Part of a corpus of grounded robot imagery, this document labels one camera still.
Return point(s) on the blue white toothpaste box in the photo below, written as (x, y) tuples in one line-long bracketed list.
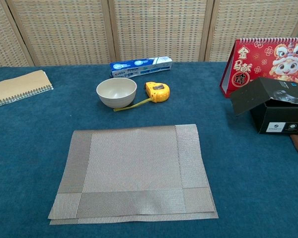
[(139, 68)]

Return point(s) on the blue tablecloth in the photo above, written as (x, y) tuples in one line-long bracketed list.
[(27, 148)]

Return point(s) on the brown woven placemat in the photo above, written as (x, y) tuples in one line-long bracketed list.
[(131, 163)]

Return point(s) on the black cardboard box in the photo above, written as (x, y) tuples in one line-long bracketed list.
[(270, 119)]

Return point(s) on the beige bowl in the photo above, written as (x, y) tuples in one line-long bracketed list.
[(116, 98)]

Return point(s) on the tan spiral notebook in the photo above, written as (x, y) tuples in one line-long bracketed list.
[(15, 86)]

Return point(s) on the woven rattan folding screen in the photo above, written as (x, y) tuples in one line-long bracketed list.
[(64, 32)]

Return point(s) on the red desk calendar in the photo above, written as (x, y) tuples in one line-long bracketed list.
[(253, 64)]

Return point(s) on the yellow tape measure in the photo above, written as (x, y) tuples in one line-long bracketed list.
[(159, 93)]

